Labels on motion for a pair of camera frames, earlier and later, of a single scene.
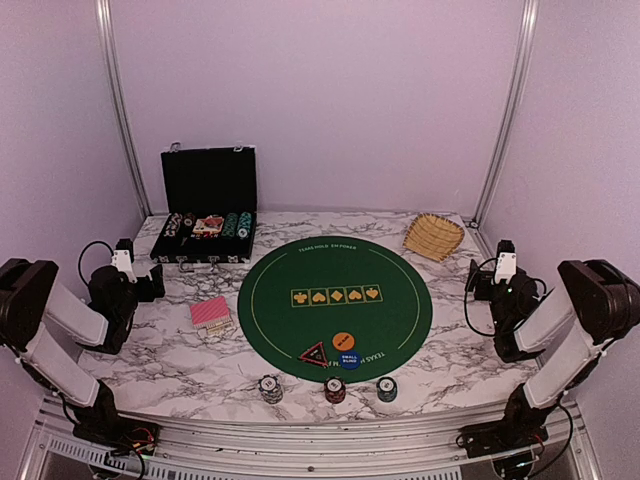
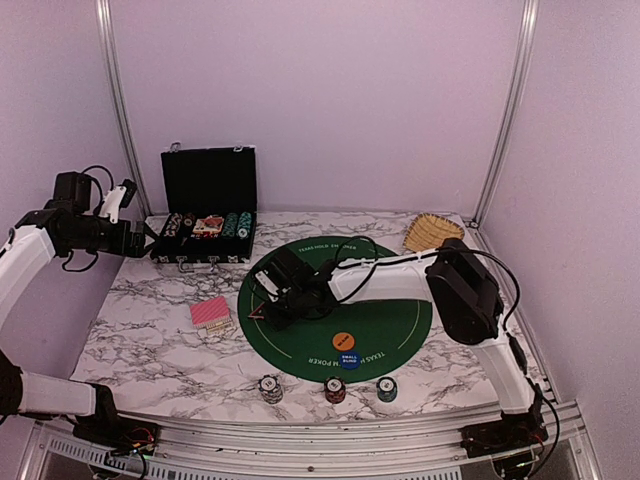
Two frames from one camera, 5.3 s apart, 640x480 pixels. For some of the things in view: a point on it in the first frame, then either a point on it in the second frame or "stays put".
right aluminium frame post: (528, 28) stays put
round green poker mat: (337, 309) stays put
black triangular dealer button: (316, 354) → (257, 313)
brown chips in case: (189, 220) stays put
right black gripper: (482, 278) → (276, 320)
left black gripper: (148, 294) → (121, 247)
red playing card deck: (213, 315) stays put
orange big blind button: (343, 341) stays put
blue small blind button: (349, 360) stays put
